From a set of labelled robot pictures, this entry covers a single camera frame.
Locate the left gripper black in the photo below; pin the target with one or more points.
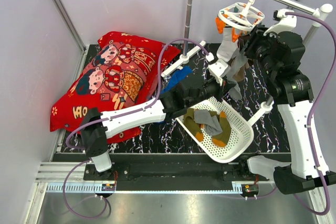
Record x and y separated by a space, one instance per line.
221 89

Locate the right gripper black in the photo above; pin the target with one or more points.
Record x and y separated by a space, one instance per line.
248 42

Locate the grey sock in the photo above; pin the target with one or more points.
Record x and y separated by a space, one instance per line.
237 62
211 122

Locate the white round clip hanger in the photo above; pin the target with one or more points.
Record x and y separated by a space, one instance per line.
240 17

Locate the green striped sock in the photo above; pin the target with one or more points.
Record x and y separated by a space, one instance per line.
192 126
222 138

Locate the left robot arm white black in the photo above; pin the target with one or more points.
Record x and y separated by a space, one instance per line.
97 127

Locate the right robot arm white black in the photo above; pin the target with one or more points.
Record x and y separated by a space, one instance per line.
279 56

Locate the maroon striped beige sock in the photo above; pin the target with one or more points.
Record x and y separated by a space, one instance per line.
240 74

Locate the white black striped sock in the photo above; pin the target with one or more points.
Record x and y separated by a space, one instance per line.
227 47

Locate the blue towel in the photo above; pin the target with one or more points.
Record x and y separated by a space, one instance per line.
178 77

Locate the silver clothes rack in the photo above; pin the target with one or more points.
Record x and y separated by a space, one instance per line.
317 15

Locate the red cartoon print pillow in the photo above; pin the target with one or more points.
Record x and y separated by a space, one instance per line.
121 75

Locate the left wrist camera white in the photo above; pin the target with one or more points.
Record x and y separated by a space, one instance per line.
218 68

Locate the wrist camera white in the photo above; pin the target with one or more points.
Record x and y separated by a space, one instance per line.
286 21
218 68

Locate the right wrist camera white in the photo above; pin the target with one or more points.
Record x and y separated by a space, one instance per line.
286 21

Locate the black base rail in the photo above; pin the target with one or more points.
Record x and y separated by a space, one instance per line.
131 167

